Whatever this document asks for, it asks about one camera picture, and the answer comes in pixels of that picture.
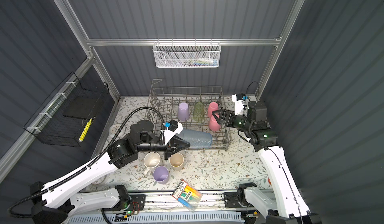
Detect white ceramic mug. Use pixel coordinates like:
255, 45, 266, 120
143, 152, 162, 176

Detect blue translucent cup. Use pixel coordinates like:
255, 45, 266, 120
177, 129, 213, 149

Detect green translucent cup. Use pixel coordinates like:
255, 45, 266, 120
193, 102, 205, 122

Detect tape roll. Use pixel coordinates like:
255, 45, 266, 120
91, 175, 109, 186

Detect purple cup front row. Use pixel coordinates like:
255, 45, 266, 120
153, 166, 169, 185

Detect floral table mat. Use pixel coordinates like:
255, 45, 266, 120
85, 96, 280, 192

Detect black wire side basket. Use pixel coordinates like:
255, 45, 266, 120
24, 73, 110, 147

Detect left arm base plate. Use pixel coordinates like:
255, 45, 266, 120
113, 195, 147, 212

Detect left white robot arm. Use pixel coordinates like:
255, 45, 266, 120
32, 120, 190, 224

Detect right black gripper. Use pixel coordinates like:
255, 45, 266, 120
212, 109, 252, 133

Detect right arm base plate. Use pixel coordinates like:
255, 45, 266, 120
222, 192, 243, 209

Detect pink cup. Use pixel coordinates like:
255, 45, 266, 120
207, 102, 219, 118
209, 115, 221, 131

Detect yellow marker pen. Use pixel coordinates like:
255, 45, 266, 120
78, 118, 93, 142

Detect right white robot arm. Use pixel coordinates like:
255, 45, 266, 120
212, 93, 322, 224

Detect lilac cup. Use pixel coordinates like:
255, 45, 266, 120
178, 102, 190, 122

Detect pens in wall basket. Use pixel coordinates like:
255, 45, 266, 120
177, 58, 219, 67

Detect white wire wall basket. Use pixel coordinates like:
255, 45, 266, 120
153, 43, 222, 68

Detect highlighter marker pack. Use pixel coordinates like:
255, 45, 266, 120
172, 179, 203, 212

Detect beige cup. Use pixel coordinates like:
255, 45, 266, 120
169, 153, 185, 171

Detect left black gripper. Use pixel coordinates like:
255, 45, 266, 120
136, 135, 191, 160

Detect left black cable conduit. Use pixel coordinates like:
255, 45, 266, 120
7, 106, 166, 219

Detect grey wire dish rack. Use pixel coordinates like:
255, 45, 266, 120
148, 79, 232, 151

